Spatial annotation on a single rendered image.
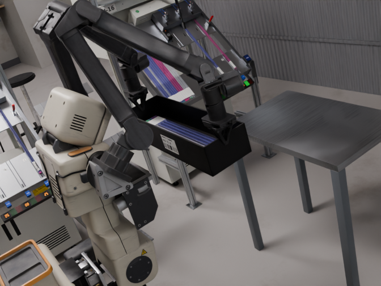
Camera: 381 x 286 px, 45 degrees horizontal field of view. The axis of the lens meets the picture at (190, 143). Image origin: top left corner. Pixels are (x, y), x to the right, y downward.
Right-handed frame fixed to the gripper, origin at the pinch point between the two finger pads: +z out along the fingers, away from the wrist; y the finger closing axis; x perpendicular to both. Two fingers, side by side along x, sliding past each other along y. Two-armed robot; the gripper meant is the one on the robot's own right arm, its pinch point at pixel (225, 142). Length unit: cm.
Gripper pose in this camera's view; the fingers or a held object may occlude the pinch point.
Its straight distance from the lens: 147.0
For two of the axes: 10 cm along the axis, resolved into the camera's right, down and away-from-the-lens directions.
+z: 2.8, 8.5, 4.5
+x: -7.8, 4.7, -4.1
